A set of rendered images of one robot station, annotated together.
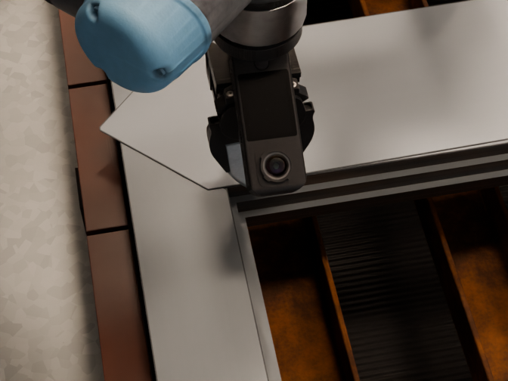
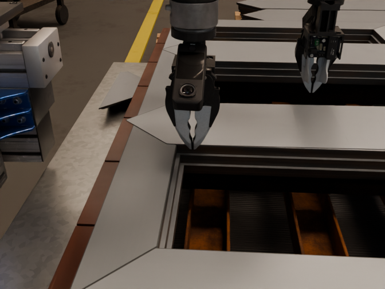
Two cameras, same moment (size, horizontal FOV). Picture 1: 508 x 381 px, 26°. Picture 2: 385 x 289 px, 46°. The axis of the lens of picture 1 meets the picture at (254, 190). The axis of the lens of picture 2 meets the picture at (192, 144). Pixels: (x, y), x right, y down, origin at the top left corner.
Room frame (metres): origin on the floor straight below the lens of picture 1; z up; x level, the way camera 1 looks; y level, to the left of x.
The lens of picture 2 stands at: (-0.10, -0.18, 1.26)
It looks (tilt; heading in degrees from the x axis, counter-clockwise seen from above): 30 degrees down; 15
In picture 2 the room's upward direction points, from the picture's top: straight up
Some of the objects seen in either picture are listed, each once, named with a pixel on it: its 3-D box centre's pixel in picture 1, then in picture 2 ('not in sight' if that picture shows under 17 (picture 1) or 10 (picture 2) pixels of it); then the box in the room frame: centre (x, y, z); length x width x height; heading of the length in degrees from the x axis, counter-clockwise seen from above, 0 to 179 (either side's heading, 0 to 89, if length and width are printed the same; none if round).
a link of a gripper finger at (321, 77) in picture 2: not in sight; (322, 75); (0.87, -0.22, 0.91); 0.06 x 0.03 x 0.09; 11
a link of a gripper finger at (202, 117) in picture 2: not in sight; (202, 121); (0.59, -0.02, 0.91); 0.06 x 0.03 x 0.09; 11
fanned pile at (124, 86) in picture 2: not in sight; (133, 88); (1.16, 0.35, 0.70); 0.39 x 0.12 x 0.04; 11
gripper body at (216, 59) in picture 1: (255, 60); (193, 62); (0.60, 0.00, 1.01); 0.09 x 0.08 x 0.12; 11
